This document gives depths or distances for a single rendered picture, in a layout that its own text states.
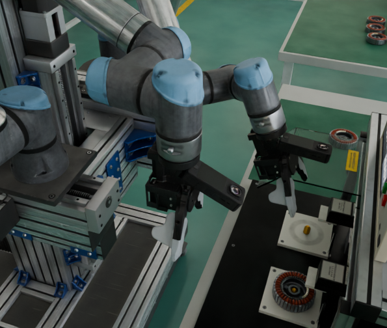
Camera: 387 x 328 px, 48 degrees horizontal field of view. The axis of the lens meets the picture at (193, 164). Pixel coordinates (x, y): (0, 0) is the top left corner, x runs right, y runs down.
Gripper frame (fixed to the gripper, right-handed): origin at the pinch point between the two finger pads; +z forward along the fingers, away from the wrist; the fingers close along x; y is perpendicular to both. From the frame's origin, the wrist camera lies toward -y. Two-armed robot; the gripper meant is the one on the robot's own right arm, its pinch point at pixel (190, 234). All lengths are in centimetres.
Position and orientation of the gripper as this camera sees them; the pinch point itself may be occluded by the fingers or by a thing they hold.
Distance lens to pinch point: 86.6
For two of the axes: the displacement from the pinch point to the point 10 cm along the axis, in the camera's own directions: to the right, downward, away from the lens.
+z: -0.1, 7.8, 6.3
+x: -3.2, 6.0, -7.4
